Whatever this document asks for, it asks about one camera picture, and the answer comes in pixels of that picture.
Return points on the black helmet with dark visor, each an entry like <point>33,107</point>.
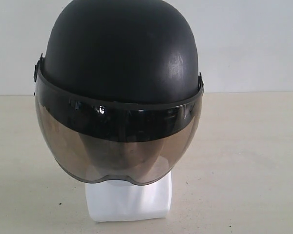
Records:
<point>118,92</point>

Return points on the white mannequin head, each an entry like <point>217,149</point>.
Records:
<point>117,199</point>

